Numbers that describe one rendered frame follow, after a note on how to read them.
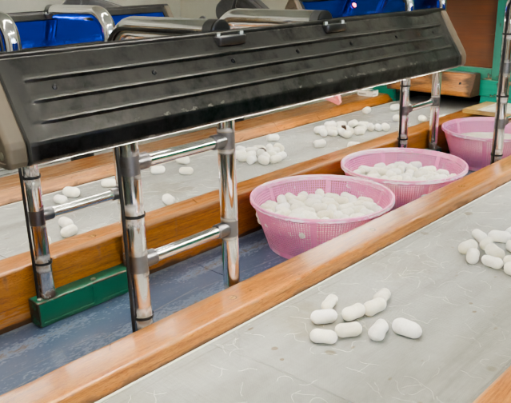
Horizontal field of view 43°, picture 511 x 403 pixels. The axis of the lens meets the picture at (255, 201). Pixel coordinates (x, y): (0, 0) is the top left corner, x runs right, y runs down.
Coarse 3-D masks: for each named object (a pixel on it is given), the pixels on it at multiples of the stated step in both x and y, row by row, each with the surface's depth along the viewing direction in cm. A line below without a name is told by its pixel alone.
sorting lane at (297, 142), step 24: (336, 120) 197; (360, 120) 197; (384, 120) 196; (240, 144) 172; (264, 144) 172; (288, 144) 171; (312, 144) 170; (336, 144) 170; (168, 168) 152; (216, 168) 151; (240, 168) 151; (264, 168) 150; (96, 192) 136; (144, 192) 136; (168, 192) 135; (192, 192) 135; (0, 216) 124; (24, 216) 123; (72, 216) 123; (96, 216) 122; (0, 240) 112; (24, 240) 112
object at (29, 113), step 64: (0, 64) 44; (64, 64) 47; (128, 64) 50; (192, 64) 54; (256, 64) 59; (320, 64) 65; (384, 64) 72; (448, 64) 81; (0, 128) 42; (64, 128) 45; (128, 128) 48; (192, 128) 53
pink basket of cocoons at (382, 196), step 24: (264, 192) 128; (288, 192) 133; (312, 192) 134; (336, 192) 133; (360, 192) 131; (384, 192) 125; (264, 216) 116; (288, 216) 111; (360, 216) 111; (288, 240) 115; (312, 240) 112
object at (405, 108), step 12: (408, 0) 150; (444, 0) 160; (408, 84) 156; (432, 84) 168; (408, 96) 157; (432, 96) 168; (408, 108) 158; (420, 108) 163; (432, 108) 169; (408, 120) 159; (432, 120) 170; (432, 132) 171; (432, 144) 172; (420, 156) 167; (432, 156) 172
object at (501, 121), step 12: (504, 24) 136; (504, 36) 136; (504, 48) 137; (504, 60) 138; (504, 72) 139; (504, 84) 140; (504, 96) 140; (504, 108) 141; (504, 120) 142; (504, 132) 143; (492, 144) 145; (492, 156) 145
